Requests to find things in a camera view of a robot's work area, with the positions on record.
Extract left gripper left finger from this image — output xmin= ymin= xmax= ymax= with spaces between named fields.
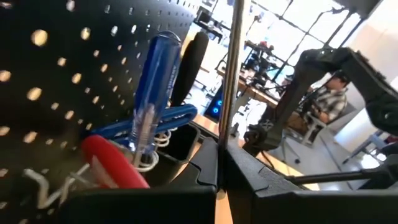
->
xmin=167 ymin=137 xmax=218 ymax=191

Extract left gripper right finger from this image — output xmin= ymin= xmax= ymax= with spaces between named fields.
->
xmin=223 ymin=139 xmax=302 ymax=224

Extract red handled screwdriver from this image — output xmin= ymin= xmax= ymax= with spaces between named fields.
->
xmin=80 ymin=134 xmax=150 ymax=190

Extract chrome combination wrench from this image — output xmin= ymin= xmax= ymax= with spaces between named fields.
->
xmin=217 ymin=0 xmax=247 ymax=150

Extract blue clear handled screwdriver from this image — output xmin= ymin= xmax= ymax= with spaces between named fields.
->
xmin=129 ymin=30 xmax=183 ymax=166

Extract tall black pegboard bin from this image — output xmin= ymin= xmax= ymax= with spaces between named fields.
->
xmin=146 ymin=123 xmax=201 ymax=187

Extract black blue-lit computer tower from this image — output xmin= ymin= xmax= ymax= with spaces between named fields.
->
xmin=203 ymin=85 xmax=225 ymax=123

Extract person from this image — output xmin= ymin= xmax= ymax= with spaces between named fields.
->
xmin=307 ymin=70 xmax=349 ymax=125

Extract black perforated pegboard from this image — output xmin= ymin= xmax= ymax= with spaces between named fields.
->
xmin=0 ymin=0 xmax=203 ymax=224

